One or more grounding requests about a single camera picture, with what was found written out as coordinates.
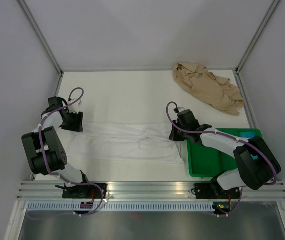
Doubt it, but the teal rolled t shirt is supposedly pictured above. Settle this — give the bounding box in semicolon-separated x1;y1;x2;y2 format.
239;131;259;161

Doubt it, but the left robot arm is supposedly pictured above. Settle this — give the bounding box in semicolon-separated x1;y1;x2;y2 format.
21;97;92;198

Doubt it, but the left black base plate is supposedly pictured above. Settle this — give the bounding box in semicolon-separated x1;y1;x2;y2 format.
55;185;102;200

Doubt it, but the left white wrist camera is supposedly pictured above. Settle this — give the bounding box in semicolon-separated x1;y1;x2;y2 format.
68;100;82;113

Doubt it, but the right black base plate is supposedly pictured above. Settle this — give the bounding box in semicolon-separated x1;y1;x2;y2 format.
190;182;240;200

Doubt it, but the white t shirt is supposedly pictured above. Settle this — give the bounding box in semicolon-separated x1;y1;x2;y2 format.
58;122;185;165

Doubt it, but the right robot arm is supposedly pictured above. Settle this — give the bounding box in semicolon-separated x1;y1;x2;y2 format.
169;107;281;199

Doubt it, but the aluminium front rail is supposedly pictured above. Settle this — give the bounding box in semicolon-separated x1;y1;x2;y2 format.
16;181;285;202

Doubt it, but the aluminium frame post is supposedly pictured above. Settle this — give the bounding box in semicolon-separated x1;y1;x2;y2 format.
234;0;282;75
16;0;64;76

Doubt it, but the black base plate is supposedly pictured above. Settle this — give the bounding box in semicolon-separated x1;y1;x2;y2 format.
190;182;240;200
55;185;102;200

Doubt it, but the right aluminium frame post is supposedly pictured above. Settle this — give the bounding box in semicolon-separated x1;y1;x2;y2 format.
234;0;282;75

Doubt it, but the left aluminium frame post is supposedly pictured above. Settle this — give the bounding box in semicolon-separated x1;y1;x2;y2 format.
16;0;64;76

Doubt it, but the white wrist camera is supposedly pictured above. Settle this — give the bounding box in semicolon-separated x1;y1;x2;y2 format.
68;100;82;113
178;107;186;113

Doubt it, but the white slotted cable duct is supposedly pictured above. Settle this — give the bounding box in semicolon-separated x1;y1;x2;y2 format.
27;201;214;212

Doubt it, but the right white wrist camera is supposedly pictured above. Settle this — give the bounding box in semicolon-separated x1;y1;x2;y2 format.
178;107;186;113

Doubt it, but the beige t shirt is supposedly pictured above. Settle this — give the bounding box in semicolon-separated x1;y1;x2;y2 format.
172;62;244;116

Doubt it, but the green plastic tray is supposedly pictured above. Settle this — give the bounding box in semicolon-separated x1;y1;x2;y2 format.
187;128;263;178

